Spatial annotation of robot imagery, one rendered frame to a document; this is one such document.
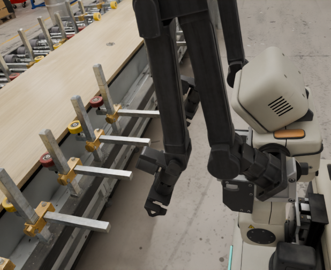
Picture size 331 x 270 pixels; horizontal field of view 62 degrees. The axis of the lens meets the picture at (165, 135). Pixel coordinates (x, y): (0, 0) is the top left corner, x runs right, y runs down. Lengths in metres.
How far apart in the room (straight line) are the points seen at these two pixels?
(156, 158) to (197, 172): 1.61
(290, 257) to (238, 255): 0.55
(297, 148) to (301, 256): 0.46
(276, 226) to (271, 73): 0.59
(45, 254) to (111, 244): 0.82
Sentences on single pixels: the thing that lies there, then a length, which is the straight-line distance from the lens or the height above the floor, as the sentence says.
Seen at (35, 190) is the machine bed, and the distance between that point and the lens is 1.53.
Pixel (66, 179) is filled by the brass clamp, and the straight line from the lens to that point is 1.33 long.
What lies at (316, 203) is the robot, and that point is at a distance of 1.20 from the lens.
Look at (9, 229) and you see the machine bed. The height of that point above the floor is 0.72.
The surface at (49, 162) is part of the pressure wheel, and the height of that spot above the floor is 0.90.
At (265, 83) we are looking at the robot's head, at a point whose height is 1.37.
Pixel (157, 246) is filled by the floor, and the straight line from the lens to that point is 1.99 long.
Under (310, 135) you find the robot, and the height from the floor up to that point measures 1.24.
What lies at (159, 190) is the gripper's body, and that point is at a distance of 0.82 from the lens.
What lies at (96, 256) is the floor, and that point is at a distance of 2.07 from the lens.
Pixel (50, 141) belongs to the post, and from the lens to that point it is 1.22.
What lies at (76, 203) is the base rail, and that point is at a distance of 1.42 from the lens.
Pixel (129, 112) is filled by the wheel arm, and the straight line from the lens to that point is 1.65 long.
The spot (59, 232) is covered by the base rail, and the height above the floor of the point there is 0.70.
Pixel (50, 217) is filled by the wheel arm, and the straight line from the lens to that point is 1.23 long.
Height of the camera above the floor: 1.72
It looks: 39 degrees down
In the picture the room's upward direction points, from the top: 10 degrees counter-clockwise
